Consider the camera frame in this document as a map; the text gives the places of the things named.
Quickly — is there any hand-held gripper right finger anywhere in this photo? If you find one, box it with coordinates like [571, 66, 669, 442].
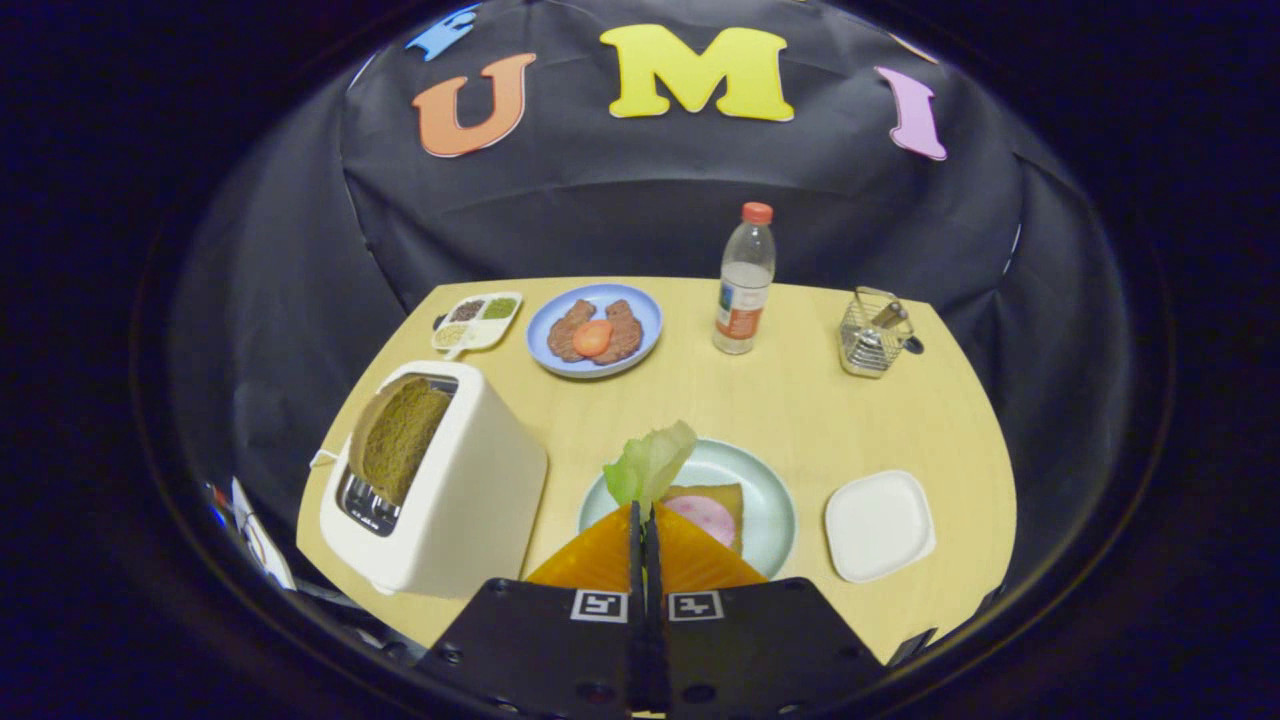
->
[646, 500, 886, 720]

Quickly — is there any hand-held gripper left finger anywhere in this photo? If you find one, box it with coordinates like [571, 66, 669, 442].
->
[415, 500, 651, 720]

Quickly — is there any green lettuce leaf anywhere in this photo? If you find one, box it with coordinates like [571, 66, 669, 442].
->
[602, 420, 698, 509]

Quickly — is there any brown toasted bread slice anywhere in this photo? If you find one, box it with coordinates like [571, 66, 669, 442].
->
[348, 375, 454, 507]

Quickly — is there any pink ham slice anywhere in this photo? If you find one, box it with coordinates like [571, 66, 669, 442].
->
[664, 494, 737, 549]

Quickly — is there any bread slice under ham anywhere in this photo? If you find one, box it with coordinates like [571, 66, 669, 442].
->
[660, 484, 746, 556]

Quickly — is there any pale green round plate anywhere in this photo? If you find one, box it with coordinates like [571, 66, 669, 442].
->
[578, 438, 798, 581]

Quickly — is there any white toaster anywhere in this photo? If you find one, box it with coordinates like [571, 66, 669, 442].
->
[318, 360, 549, 599]

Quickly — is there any white square plate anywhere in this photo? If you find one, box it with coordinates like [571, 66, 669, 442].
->
[824, 470, 938, 584]

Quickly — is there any brown meat patty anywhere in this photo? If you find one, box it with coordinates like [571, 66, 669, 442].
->
[547, 299, 597, 363]
[592, 299, 644, 365]

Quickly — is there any white divided seasoning tray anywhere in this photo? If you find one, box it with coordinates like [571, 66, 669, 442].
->
[431, 291, 524, 361]

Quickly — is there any blue round plate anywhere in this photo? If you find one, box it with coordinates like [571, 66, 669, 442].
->
[526, 284, 664, 379]

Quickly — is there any clear bottle with orange cap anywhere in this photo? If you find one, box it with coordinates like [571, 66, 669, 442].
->
[712, 202, 777, 356]

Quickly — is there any metal wire basket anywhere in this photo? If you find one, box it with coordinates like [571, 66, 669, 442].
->
[838, 287, 916, 379]

